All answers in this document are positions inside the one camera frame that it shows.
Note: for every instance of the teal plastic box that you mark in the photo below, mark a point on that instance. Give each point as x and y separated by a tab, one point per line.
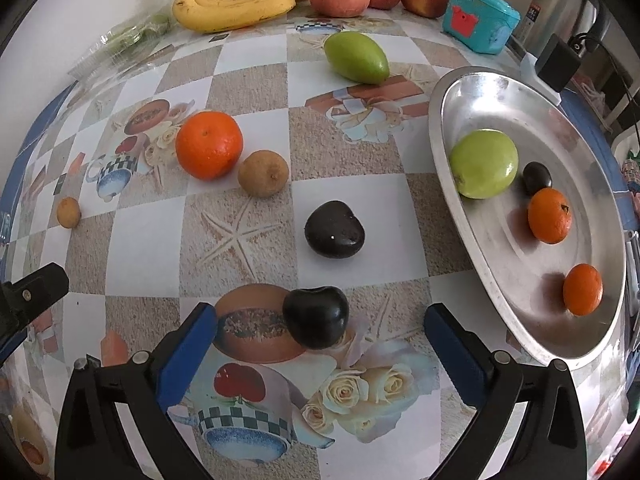
484	26

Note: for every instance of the brown kiwi fruit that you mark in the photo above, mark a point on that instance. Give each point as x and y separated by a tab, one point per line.
263	174

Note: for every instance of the orange tangerine top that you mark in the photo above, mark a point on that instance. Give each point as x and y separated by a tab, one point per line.
208	145

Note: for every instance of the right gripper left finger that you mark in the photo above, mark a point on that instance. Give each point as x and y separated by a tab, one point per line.
91	443

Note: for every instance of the blue plaid tablecloth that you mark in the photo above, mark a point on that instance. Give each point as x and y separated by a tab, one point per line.
618	157

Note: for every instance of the pointed green mango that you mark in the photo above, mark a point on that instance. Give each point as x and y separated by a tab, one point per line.
356	57

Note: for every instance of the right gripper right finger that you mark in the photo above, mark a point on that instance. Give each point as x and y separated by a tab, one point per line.
550	442

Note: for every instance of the orange tangerine bottom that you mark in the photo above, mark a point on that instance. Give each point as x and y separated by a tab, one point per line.
582	289

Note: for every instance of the round green apple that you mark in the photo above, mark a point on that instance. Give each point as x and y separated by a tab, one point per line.
483	163

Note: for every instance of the steel thermos jug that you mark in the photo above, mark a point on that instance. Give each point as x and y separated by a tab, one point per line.
563	18

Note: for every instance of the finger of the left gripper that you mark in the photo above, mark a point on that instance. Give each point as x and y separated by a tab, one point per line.
9	344
22	302

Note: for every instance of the dark plum bottom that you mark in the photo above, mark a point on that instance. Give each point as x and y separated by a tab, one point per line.
317	317

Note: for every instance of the dark plum top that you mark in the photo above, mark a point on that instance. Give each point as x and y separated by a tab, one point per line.
535	178

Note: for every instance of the orange tangerine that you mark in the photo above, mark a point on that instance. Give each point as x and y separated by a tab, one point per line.
208	145
549	216
582	289

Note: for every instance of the black charger on white base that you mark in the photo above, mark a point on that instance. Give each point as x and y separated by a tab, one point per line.
550	73

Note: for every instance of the dark plum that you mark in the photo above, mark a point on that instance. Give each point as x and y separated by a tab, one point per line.
317	317
535	178
333	231

